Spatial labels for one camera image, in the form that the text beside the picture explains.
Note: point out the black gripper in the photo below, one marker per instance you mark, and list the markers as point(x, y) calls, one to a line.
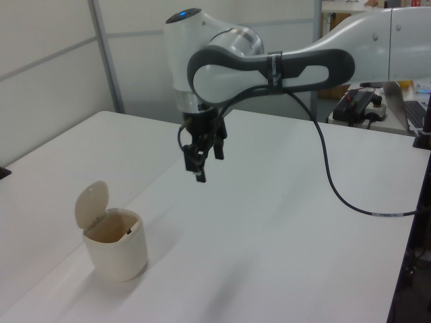
point(203, 124)

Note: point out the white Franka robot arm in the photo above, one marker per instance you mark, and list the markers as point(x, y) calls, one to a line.
point(219, 77)

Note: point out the small cream lidded bin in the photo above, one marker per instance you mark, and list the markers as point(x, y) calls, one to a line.
point(118, 259)

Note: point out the brown cardboard box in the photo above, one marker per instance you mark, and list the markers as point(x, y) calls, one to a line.
point(333, 91)

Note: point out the black electronic box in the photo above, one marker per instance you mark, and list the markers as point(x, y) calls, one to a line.
point(353, 102)

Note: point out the white power strip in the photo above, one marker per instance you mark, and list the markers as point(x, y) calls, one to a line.
point(375, 112)

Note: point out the black table clamp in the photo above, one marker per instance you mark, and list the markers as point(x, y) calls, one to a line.
point(4, 172)

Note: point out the silver laptop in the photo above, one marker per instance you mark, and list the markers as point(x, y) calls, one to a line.
point(415, 114)

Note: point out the grey partition post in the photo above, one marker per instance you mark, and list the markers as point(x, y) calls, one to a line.
point(318, 20)
point(109, 60)

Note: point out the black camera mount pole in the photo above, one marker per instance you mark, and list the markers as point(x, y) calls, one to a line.
point(425, 124)

